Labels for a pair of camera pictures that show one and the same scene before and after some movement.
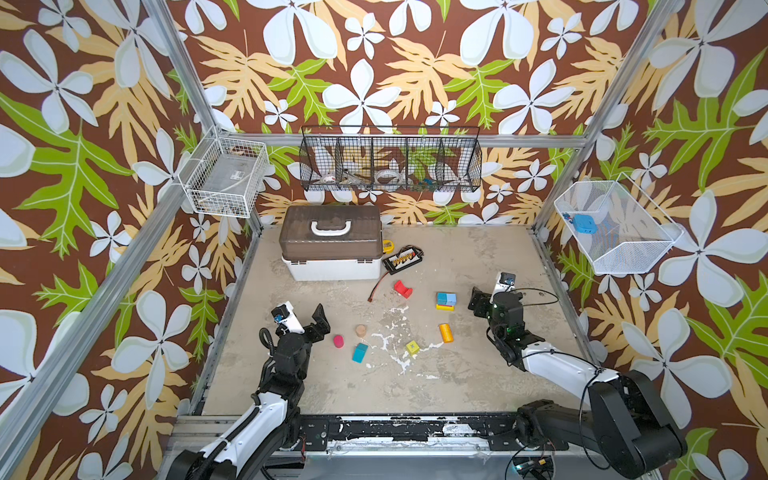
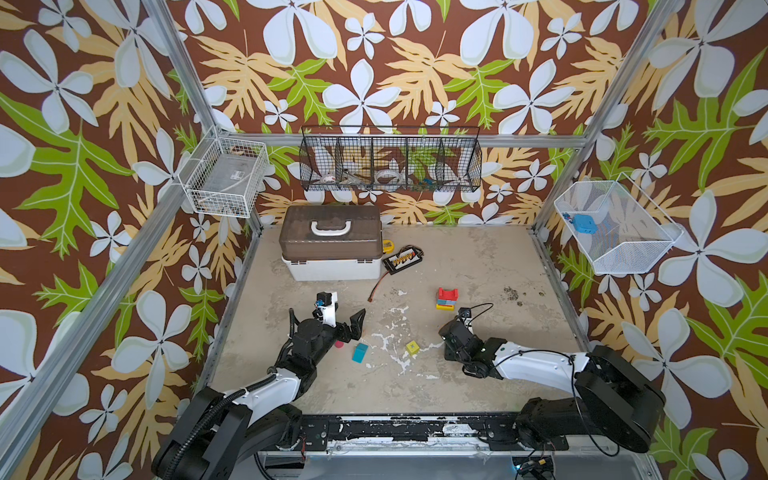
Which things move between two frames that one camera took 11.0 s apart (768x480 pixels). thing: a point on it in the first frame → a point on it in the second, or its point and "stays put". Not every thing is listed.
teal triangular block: [359, 352] stays put
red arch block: [401, 288] → [451, 295]
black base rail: [498, 431] stays put
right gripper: [489, 306] → [453, 335]
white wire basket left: [223, 176] stays put
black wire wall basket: [390, 158] stays put
